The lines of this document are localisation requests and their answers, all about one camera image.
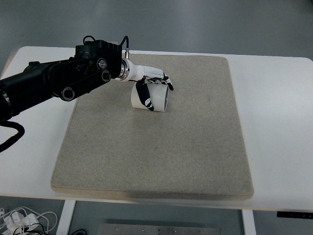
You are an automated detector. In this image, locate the beige felt mat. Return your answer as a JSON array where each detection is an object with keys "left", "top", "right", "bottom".
[{"left": 51, "top": 54, "right": 254, "bottom": 200}]

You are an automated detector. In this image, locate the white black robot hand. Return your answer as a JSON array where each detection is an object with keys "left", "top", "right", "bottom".
[{"left": 121, "top": 58, "right": 174, "bottom": 111}]

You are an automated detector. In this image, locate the grey metal floor plate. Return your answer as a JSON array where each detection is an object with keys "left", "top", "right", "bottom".
[{"left": 97, "top": 223, "right": 221, "bottom": 235}]

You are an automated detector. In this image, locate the small grey metal box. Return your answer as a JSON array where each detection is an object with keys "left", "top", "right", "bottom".
[{"left": 108, "top": 41, "right": 119, "bottom": 45}]

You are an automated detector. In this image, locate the white table leg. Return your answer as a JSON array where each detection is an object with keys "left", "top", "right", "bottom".
[
  {"left": 242, "top": 210, "right": 256, "bottom": 235},
  {"left": 56, "top": 200, "right": 76, "bottom": 235}
]

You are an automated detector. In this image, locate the black sleeved cable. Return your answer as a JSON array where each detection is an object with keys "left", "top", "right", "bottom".
[{"left": 0, "top": 121, "right": 25, "bottom": 154}]

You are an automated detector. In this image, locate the black table control panel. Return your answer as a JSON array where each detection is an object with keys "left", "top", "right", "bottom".
[{"left": 277, "top": 211, "right": 313, "bottom": 219}]

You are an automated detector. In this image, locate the white table leg right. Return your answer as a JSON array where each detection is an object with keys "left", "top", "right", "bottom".
[{"left": 242, "top": 210, "right": 256, "bottom": 235}]

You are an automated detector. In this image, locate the white table leg left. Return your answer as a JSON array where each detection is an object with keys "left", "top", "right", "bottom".
[{"left": 56, "top": 200, "right": 76, "bottom": 235}]

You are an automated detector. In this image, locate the white cup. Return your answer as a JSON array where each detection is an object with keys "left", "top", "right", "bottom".
[{"left": 131, "top": 83, "right": 169, "bottom": 112}]

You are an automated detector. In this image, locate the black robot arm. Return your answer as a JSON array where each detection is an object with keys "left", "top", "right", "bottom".
[{"left": 0, "top": 36, "right": 174, "bottom": 121}]

